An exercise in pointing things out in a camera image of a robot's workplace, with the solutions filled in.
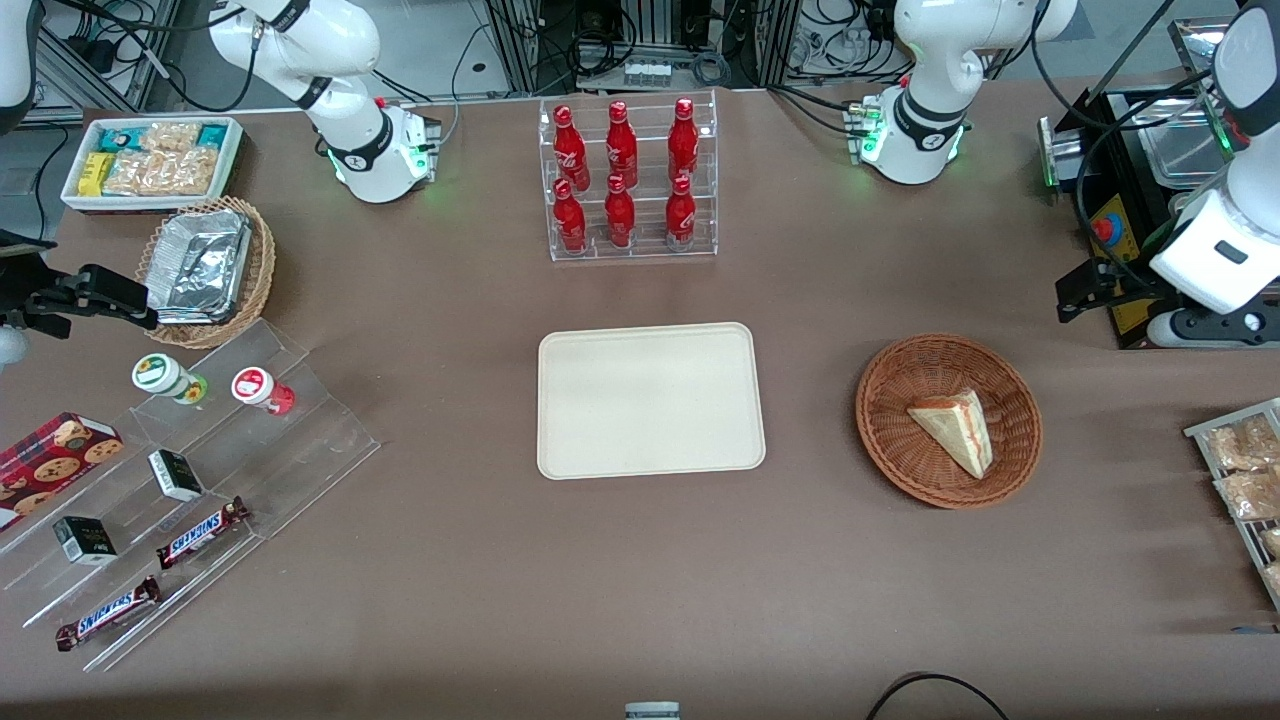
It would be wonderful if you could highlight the silver device with green light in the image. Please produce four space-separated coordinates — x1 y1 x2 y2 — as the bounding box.
1037 114 1087 194

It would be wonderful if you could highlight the oval tan wicker basket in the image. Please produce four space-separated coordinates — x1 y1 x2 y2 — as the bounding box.
135 196 278 351

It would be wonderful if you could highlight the green lid yogurt cup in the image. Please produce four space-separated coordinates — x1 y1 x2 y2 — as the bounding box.
131 352 210 406

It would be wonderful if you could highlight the white snack bin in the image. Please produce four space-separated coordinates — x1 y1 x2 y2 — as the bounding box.
60 115 246 216

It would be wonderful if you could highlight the aluminium frame rack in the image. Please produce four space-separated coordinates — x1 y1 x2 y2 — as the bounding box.
484 0 802 94

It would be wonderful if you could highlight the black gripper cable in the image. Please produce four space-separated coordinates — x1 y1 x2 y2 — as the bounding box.
1071 85 1227 287

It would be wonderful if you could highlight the aluminium foil container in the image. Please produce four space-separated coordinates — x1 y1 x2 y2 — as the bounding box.
146 209 254 327

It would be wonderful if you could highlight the steel tray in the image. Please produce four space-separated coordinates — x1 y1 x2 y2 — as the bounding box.
1137 116 1234 190

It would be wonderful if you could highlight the red cola bottle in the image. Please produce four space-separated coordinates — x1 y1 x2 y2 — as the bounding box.
604 174 638 250
665 174 698 249
667 97 701 184
551 104 592 192
604 100 640 190
552 178 589 254

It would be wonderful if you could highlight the clear cracker bag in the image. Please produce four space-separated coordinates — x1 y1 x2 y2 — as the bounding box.
139 120 204 157
102 150 167 198
160 147 222 197

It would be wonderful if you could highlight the yellow snack packet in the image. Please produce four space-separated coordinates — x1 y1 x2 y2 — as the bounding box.
77 151 117 198

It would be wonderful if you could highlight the round brown wicker basket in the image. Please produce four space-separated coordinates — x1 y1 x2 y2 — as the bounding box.
855 333 1044 511

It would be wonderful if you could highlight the triangle sandwich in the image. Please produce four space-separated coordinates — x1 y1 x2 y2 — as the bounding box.
906 388 996 481

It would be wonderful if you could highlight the snickers bar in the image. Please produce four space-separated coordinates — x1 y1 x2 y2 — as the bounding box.
155 496 252 572
54 574 163 653

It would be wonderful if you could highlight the small black box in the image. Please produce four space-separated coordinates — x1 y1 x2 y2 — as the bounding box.
52 515 119 568
147 448 206 504

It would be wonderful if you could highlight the metal wire rack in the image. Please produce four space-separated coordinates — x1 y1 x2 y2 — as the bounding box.
1183 397 1280 614

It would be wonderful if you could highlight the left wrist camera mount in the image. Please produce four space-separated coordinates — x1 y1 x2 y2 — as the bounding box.
1147 308 1280 350

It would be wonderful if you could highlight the black floor cable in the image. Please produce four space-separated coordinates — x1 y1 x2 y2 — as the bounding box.
865 672 1010 720

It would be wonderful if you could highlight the red cookie box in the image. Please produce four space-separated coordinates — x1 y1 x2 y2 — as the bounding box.
0 411 126 533

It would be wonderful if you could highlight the clear acrylic stepped shelf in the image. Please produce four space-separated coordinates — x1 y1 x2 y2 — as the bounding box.
0 318 383 674

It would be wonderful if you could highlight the clear acrylic bottle rack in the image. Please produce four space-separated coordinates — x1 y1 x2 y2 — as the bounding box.
538 88 720 264

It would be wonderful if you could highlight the cream plastic tray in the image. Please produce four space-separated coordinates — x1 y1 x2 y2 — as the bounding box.
537 321 768 482

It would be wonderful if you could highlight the red lid yogurt cup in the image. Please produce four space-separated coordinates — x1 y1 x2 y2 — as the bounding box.
230 366 297 418

